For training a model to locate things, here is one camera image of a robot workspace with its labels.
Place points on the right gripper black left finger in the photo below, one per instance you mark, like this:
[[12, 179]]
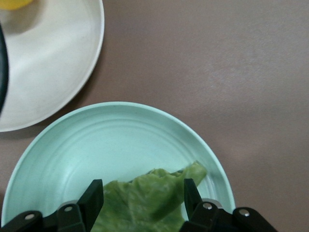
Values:
[[93, 203]]

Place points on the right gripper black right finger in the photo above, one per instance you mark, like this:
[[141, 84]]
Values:
[[193, 205]]

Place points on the green lettuce leaf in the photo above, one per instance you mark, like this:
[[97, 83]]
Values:
[[144, 200]]

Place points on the yellow lemon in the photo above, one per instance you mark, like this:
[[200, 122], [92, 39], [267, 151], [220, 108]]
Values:
[[12, 3]]

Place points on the mint green plate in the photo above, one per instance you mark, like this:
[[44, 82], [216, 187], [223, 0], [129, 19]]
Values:
[[108, 145]]

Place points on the cream white plate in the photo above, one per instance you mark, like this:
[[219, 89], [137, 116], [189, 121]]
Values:
[[48, 72]]

